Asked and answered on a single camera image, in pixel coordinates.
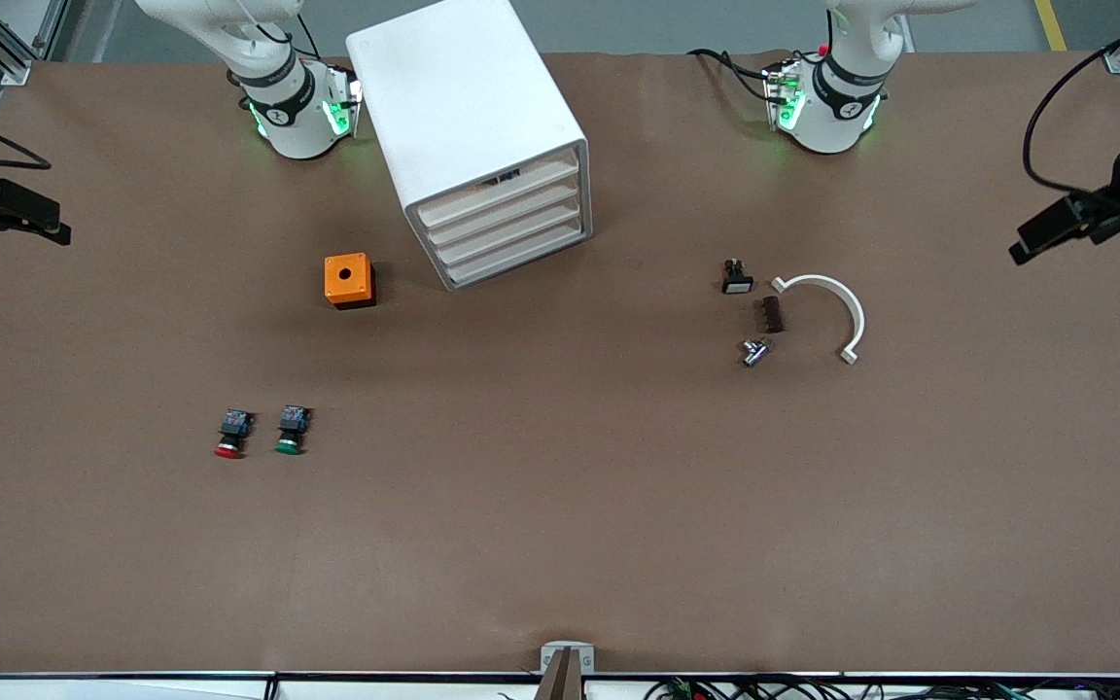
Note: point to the red mushroom push button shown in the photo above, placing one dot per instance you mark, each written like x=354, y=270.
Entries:
x=232, y=428

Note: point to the green mushroom push button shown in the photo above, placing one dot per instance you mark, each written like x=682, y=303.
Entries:
x=292, y=423

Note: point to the white curved plastic arc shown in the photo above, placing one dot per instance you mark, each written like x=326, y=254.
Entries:
x=852, y=311

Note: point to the brown terminal block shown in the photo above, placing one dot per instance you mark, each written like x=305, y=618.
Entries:
x=772, y=316

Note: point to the silver metal fitting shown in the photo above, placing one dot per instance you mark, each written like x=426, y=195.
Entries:
x=754, y=353

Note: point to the brown table mat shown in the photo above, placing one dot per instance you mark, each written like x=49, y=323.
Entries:
x=560, y=506

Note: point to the orange button enclosure box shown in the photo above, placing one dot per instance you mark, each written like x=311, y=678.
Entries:
x=356, y=290

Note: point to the small black switch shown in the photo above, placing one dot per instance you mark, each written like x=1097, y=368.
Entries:
x=737, y=284

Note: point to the white table edge rail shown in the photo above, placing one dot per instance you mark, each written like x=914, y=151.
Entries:
x=132, y=688

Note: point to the grey metal bracket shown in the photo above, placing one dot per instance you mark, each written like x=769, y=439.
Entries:
x=548, y=656

